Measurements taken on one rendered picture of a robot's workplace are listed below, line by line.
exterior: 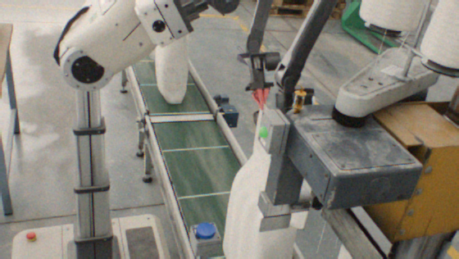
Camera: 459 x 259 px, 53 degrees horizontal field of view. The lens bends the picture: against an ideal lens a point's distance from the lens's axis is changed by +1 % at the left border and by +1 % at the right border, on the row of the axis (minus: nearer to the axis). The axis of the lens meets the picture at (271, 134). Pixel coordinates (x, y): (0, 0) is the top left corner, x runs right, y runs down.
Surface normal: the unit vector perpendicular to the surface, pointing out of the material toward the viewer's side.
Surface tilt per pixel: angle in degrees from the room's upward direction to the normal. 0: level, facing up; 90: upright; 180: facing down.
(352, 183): 90
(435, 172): 90
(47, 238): 0
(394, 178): 90
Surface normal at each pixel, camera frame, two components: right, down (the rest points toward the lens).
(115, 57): -0.09, 0.82
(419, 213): 0.37, 0.53
